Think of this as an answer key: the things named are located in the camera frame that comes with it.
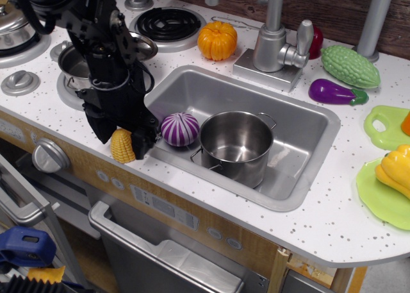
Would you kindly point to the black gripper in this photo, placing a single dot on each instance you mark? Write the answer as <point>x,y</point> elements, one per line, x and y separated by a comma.
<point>108,108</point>

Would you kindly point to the yellow toy corn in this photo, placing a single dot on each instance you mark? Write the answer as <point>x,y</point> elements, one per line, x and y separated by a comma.
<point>121,146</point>

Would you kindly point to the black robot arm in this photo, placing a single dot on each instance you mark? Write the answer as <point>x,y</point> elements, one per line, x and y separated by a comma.
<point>118,79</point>

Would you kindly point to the steel pot lid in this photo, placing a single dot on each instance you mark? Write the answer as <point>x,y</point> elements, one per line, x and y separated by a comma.
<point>145,48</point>

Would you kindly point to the small steel pot on stove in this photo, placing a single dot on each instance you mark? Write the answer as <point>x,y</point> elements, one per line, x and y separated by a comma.
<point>75,69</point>

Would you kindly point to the large steel pot in sink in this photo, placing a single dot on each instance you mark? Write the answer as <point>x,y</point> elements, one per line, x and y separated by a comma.
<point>236,144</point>

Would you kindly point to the steel pot with lid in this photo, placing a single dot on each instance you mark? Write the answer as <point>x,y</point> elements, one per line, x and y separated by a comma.
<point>15,28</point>

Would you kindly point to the purple white striped toy onion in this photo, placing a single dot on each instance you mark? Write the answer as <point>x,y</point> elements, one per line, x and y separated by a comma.
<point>180,129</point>

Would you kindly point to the grey oven dial knob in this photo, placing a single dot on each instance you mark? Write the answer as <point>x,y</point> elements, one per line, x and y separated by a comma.
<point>48,157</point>

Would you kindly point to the grey stove knob middle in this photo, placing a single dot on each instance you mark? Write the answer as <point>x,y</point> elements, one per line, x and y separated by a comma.
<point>58,49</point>

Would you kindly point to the grey stove knob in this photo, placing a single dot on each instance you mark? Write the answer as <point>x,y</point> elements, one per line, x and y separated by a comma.
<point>138,5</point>
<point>58,49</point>
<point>20,83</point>

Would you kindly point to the grey stove knob left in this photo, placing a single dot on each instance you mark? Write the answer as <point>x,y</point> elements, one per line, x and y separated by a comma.
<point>20,83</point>

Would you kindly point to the black coil burner right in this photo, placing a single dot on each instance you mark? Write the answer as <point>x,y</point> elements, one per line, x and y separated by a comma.
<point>172,29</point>

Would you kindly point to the orange toy pumpkin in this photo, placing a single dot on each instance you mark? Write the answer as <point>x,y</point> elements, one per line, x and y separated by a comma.
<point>217,40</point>

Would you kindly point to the grey stove knob back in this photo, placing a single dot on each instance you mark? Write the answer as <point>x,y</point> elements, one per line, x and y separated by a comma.
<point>138,5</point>

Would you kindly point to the blue clamp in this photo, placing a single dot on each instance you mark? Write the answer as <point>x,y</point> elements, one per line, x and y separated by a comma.
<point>27,247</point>

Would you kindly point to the silver toy faucet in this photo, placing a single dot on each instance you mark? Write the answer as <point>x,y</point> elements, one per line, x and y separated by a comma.
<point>274,62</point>

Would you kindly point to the purple toy eggplant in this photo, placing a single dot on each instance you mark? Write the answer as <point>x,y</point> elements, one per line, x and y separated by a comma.
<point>327,92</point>

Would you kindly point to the red toy apple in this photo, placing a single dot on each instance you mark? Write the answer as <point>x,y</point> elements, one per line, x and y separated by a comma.
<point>317,43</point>

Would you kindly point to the green toy bitter gourd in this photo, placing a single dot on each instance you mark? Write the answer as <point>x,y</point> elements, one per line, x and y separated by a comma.
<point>350,67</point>

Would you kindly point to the grey support pole right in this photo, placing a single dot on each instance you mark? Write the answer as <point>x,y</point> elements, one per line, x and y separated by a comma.
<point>371,31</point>

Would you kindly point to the green toy cutting board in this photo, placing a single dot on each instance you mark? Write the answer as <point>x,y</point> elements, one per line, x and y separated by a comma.
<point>383,127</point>

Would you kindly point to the yellow toy bell pepper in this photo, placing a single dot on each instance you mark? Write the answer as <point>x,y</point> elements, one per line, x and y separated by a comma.
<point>393,170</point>

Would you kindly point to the light green toy plate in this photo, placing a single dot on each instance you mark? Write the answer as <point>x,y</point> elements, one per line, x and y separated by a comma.
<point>386,203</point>

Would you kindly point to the orange toy piece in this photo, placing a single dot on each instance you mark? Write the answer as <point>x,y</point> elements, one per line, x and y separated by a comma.
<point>405,125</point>

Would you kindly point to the grey oven door handle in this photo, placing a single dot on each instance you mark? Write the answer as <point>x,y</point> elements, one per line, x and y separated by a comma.
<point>20,200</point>

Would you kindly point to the grey dishwasher door handle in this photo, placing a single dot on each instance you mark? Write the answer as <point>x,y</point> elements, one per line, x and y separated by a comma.
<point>165,267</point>

